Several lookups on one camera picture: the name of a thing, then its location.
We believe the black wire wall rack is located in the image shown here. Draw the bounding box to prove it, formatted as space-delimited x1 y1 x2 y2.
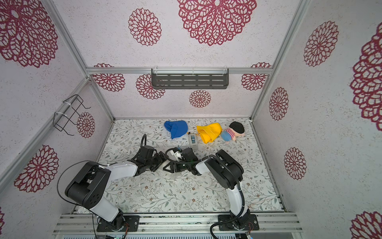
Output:
52 94 91 136

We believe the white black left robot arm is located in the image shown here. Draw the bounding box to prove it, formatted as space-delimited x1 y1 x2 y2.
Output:
65 145 166 224

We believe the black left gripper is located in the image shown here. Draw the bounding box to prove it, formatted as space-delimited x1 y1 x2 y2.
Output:
147 151 170 173

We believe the grey metal wall shelf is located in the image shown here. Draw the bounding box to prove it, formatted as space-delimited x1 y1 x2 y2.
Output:
151 69 229 90

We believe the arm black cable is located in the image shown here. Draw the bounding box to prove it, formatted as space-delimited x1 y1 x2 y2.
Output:
165 147 246 239
56 133 147 207

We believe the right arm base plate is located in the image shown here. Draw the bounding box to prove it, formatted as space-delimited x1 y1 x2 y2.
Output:
218 214 260 231

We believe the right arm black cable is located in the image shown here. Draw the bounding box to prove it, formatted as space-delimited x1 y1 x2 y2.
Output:
165 147 246 239

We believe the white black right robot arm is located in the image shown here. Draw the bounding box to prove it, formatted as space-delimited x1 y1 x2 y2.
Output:
160 147 248 220

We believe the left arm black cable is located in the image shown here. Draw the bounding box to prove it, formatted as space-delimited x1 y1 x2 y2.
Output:
56 133 147 207

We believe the blue cloth hat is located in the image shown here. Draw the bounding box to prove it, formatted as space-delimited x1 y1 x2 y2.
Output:
164 120 188 139

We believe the yellow cloth raincoat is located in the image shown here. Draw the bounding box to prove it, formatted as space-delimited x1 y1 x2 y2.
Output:
197 122 222 144

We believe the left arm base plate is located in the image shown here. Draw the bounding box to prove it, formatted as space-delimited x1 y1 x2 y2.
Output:
96 215 140 233

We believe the grey tape dispenser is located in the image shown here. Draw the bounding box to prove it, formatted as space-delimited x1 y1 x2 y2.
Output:
188 132 199 151

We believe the aluminium front rail frame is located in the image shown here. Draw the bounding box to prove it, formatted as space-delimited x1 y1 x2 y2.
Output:
52 212 303 236

